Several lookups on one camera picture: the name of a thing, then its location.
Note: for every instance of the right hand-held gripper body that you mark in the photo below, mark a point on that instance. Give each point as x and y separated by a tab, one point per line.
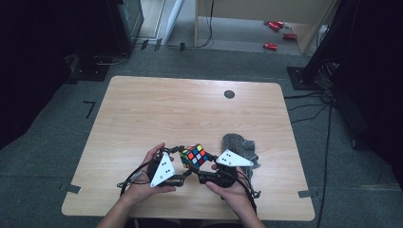
228	171

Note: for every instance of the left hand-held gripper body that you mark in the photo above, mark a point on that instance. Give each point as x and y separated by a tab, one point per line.
163	171

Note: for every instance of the multicoloured puzzle cube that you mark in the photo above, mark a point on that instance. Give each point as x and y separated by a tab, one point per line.
194	155

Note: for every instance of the grey cloth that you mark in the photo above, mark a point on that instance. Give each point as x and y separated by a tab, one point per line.
236	142

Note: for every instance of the person's right hand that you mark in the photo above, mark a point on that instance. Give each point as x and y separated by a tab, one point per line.
234	196

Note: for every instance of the person's left hand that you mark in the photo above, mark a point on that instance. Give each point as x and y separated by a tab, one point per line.
142	190

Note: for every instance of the dark round table grommet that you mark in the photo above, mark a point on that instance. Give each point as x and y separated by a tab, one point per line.
229	94

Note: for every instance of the grey tape piece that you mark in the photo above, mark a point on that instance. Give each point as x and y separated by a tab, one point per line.
71	188
304	193

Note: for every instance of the black tape strip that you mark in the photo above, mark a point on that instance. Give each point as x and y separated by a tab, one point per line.
182	47
158	44

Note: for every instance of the black stand base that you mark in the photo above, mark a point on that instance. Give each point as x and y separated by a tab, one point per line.
301	79
90	71

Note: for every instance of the red can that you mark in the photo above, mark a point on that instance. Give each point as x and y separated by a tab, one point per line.
270	46
280	24
274	26
290	36

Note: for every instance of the white board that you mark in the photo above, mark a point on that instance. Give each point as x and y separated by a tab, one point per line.
175	19

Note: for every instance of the black monitor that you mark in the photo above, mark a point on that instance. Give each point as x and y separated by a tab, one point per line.
126	25

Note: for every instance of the dark curtain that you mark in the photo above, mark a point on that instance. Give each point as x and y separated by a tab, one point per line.
374	79
38	63

